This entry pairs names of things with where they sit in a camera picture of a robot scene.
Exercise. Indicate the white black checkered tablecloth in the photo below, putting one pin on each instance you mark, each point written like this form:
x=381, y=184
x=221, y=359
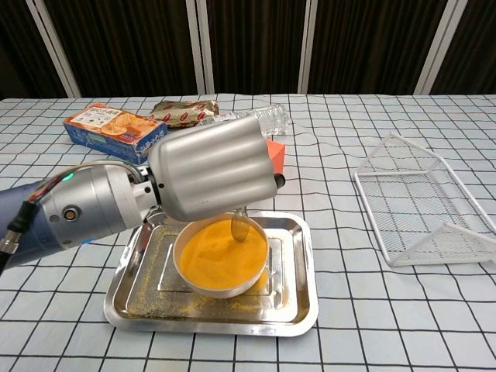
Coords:
x=387, y=310

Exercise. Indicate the beige round bowl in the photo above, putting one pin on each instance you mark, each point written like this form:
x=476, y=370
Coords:
x=217, y=293

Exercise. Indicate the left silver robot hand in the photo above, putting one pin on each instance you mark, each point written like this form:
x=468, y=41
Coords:
x=213, y=166

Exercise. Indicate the small metal spoon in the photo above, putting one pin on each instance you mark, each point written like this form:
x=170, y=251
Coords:
x=240, y=230

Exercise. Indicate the orange powder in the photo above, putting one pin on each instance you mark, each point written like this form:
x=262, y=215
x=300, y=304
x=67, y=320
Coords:
x=217, y=263

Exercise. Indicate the dark brown curtain panel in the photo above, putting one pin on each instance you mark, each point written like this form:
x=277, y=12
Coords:
x=255, y=46
x=372, y=46
x=124, y=46
x=476, y=54
x=15, y=46

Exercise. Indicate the orange foam cube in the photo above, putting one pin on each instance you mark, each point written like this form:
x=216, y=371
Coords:
x=279, y=155

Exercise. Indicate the white partition frame post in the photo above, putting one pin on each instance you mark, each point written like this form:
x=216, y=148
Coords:
x=312, y=46
x=206, y=46
x=57, y=48
x=441, y=46

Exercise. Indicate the clear plastic water bottle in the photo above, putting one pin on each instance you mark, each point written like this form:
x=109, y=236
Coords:
x=271, y=116

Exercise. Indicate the rectangular stainless steel tray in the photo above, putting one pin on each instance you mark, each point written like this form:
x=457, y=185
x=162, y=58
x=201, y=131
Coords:
x=155, y=310

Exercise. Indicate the brown foil snack bag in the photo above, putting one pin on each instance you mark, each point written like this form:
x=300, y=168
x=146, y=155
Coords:
x=182, y=112

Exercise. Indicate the blue orange snack box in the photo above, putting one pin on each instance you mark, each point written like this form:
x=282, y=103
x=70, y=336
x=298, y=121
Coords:
x=108, y=128

